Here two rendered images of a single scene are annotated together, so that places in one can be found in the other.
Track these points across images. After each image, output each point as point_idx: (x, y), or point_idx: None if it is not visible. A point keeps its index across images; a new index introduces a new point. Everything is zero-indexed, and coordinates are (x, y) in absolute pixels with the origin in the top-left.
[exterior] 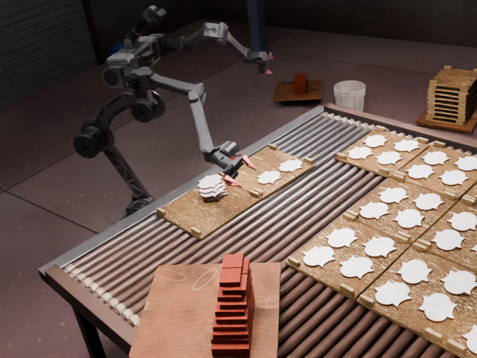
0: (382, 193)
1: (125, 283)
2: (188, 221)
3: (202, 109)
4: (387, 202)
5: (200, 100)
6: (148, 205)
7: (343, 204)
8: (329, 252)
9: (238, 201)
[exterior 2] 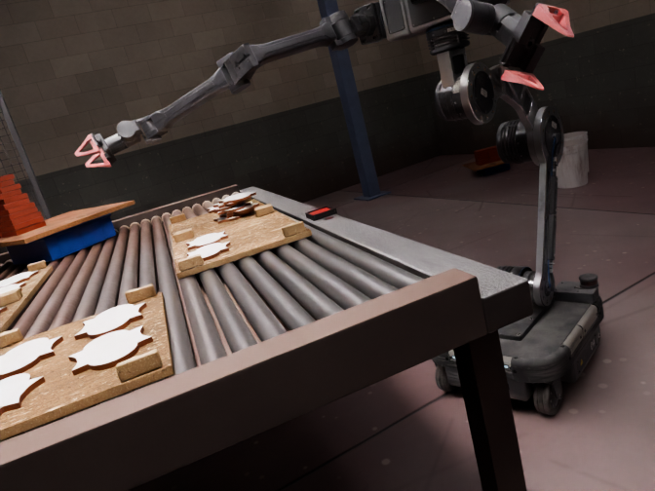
0: None
1: (175, 213)
2: (208, 214)
3: (211, 80)
4: None
5: (232, 70)
6: (281, 197)
7: (47, 303)
8: (2, 284)
9: (193, 231)
